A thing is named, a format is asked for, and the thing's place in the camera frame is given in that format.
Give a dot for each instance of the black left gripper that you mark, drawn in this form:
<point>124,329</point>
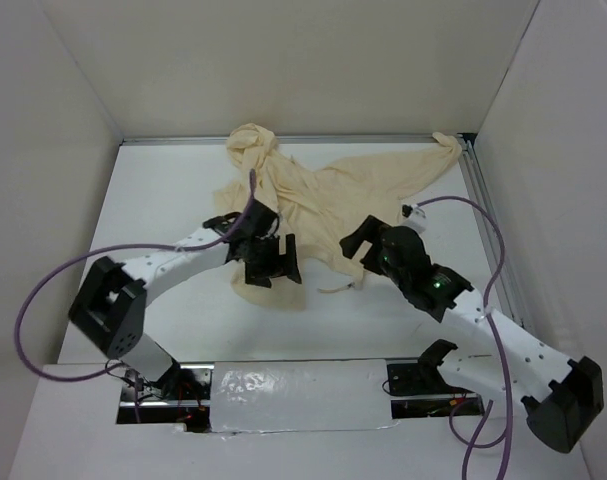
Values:
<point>259,275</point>

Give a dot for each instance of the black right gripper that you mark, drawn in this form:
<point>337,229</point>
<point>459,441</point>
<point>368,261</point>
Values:
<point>370,230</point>

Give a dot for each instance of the cream yellow jacket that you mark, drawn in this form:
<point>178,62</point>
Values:
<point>320,207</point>

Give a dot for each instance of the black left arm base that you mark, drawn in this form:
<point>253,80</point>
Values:
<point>185,403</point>

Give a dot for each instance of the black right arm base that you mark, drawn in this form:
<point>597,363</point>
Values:
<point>417,390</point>

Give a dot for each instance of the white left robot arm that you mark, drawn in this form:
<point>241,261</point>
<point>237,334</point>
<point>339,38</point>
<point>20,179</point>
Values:
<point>110,306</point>

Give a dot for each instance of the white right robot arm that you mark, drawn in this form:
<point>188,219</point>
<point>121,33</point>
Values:
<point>561,396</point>

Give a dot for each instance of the white taped front board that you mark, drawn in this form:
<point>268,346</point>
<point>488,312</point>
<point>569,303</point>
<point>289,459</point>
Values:
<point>279,397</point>

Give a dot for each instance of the aluminium frame rail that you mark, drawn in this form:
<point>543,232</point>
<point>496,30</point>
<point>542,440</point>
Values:
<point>162,190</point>

